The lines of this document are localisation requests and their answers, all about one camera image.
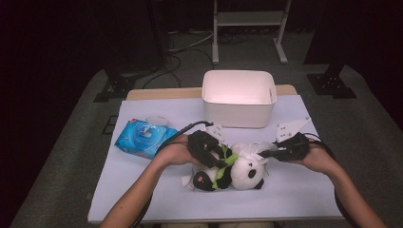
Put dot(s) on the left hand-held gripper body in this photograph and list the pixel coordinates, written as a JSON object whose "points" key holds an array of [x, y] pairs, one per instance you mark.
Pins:
{"points": [[199, 144]]}

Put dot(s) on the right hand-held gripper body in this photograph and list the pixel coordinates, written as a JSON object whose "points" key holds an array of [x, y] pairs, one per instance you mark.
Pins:
{"points": [[294, 148]]}

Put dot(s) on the white wet wipe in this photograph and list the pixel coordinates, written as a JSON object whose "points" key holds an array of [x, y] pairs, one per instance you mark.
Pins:
{"points": [[253, 152]]}

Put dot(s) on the panda plush toy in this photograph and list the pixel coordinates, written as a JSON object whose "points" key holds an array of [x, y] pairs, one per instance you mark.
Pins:
{"points": [[244, 174]]}

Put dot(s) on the blue wet wipes pack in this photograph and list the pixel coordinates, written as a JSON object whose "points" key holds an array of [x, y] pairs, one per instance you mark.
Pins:
{"points": [[136, 142]]}

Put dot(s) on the person's left hand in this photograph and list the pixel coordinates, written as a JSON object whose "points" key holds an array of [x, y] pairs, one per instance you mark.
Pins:
{"points": [[174, 153]]}

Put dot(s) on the person's right hand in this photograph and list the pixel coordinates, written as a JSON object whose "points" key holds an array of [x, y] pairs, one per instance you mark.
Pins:
{"points": [[320, 160]]}

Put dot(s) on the white storage box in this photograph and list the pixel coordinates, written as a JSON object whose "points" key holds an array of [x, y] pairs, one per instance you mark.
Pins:
{"points": [[237, 107]]}

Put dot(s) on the white table sheet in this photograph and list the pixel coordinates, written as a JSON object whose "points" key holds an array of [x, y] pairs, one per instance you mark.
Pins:
{"points": [[190, 202]]}

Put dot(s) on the white wet wipe tuft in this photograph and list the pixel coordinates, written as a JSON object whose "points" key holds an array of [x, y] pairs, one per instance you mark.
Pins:
{"points": [[147, 129]]}

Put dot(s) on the wooden table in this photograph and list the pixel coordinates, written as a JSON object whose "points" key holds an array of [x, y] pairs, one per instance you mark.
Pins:
{"points": [[164, 93]]}

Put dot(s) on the black metal stand base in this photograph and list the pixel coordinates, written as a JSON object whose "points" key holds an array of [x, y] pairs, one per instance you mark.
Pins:
{"points": [[115, 88], [331, 85]]}

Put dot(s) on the white metal stand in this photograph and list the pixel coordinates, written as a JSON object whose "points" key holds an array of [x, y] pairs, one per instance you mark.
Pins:
{"points": [[250, 18]]}

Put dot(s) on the black floor frame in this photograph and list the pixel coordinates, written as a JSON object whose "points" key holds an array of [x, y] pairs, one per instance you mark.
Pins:
{"points": [[110, 125]]}

